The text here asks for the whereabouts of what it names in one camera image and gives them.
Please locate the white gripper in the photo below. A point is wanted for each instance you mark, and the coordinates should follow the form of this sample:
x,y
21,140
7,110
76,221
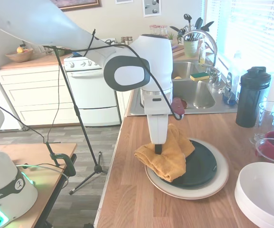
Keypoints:
x,y
157,129

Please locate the yellow cloth towel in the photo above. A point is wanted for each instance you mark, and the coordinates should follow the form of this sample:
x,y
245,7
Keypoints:
x,y
170,161

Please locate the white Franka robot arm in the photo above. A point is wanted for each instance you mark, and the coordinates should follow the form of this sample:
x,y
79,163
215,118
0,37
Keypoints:
x,y
156,59

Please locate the dark blue plate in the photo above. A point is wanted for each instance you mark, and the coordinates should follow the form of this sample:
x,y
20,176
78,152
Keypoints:
x,y
198,166

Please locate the beige dinner plate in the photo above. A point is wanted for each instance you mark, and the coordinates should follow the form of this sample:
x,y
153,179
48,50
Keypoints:
x,y
220,180

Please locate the brown bowl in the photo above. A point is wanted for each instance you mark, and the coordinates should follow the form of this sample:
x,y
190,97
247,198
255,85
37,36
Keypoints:
x,y
185,104

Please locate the black tripod stand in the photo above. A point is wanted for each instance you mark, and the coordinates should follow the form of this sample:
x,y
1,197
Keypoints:
x,y
98,169

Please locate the stainless steel double sink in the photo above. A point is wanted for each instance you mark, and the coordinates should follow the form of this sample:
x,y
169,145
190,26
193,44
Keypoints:
x,y
198,95

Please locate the yellow green sponge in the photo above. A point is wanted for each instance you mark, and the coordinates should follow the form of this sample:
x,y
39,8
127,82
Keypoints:
x,y
199,76

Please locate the chrome sink sprayer cap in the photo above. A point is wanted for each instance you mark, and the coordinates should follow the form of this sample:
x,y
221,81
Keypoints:
x,y
220,90

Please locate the white stove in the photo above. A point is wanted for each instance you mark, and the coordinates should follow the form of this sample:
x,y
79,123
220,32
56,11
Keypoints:
x,y
91,95

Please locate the clear dish soap bottle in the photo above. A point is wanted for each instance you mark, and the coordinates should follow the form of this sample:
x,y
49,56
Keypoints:
x,y
229,95

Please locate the dark green clamp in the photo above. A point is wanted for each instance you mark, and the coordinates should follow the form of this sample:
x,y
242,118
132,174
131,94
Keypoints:
x,y
69,164

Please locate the dark wooden cutting board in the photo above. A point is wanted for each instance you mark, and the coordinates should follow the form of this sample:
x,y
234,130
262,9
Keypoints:
x,y
178,51

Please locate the white bowl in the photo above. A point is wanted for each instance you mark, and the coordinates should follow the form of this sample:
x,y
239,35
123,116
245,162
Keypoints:
x,y
265,190
239,209

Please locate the yellow hand soap bottle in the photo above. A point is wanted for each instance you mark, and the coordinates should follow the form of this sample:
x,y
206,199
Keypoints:
x,y
201,57

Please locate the green utensil crock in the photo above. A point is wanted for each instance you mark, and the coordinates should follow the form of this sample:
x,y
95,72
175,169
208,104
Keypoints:
x,y
190,48

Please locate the black shaker bottle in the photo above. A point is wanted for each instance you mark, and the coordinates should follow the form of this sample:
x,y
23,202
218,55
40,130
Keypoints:
x,y
252,99

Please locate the small spice jar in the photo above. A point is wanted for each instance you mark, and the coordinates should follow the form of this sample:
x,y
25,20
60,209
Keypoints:
x,y
126,40
122,40
130,40

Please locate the clear glass pitcher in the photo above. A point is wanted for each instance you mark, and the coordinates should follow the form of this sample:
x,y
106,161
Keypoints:
x,y
267,118

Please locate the small potted green plant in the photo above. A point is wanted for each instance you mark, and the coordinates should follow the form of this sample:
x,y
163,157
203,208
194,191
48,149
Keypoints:
x,y
171,36

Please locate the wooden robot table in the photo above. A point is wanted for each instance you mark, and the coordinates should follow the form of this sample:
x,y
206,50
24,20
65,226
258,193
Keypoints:
x,y
44,152

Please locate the dark trailing plant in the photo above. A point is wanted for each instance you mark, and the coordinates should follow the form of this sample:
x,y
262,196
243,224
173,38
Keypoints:
x,y
179,35

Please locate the glass jar red lid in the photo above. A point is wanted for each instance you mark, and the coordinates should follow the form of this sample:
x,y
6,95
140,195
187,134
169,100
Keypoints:
x,y
158,29
152,29
164,29

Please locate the chrome gooseneck faucet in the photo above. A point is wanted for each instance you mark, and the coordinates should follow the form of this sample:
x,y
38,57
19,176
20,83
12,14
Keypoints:
x,y
213,42

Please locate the black turner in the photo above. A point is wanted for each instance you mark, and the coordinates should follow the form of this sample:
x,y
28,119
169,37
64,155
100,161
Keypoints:
x,y
174,28

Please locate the black spatula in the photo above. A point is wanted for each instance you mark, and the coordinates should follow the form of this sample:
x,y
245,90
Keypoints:
x,y
198,22

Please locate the black serving spoon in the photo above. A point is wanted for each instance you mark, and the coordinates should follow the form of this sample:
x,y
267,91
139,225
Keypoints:
x,y
208,25

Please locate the black slotted spoon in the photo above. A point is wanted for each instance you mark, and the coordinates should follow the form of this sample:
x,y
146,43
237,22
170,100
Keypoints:
x,y
187,17

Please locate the white drawer cabinet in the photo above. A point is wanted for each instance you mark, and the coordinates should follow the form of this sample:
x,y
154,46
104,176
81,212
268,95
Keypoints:
x,y
32,95

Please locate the gray white poster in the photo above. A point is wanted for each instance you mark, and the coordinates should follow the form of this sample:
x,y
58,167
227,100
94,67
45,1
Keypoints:
x,y
152,8

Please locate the white window blind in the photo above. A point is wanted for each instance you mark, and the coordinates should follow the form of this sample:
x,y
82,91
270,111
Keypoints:
x,y
251,28
210,14

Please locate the small white poster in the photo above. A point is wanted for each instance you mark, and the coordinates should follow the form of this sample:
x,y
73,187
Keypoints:
x,y
124,1

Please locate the wooden fruit bowl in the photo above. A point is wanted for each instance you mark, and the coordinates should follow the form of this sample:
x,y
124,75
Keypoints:
x,y
19,57

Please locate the yellow fruit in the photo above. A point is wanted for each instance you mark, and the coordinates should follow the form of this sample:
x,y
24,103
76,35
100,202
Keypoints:
x,y
20,50

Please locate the maroon wrist camera mount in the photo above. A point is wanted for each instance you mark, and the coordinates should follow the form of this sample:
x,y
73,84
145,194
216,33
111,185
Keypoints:
x,y
178,105

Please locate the wooden picture frame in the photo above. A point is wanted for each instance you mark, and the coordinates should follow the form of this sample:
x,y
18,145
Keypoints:
x,y
84,4

